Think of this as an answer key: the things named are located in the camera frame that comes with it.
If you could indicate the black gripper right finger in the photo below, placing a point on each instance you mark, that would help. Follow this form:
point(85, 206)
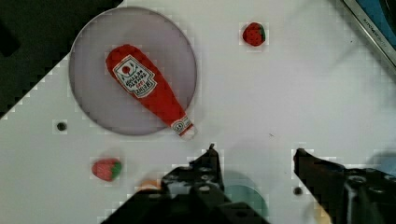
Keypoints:
point(348, 196)

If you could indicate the dark red toy strawberry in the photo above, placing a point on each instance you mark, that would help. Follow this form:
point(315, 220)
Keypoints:
point(254, 34)

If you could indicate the toy orange slice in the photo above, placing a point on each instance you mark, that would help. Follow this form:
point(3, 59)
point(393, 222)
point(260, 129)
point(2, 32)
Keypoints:
point(149, 184)

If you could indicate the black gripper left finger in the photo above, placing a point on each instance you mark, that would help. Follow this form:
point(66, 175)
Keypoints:
point(192, 194)

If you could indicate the green metal cup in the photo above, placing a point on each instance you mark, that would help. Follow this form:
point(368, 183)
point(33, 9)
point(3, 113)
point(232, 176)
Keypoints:
point(239, 188)

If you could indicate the grey round plate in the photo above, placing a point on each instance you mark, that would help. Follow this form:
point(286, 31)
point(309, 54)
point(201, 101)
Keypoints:
point(99, 95)

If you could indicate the red plush ketchup bottle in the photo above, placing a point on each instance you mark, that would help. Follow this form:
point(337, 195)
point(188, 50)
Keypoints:
point(141, 78)

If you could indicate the silver toaster oven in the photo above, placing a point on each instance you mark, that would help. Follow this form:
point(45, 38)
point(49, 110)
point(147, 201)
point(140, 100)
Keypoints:
point(377, 20)

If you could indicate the light red toy strawberry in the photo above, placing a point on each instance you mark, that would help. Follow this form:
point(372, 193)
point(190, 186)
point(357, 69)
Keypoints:
point(107, 169)

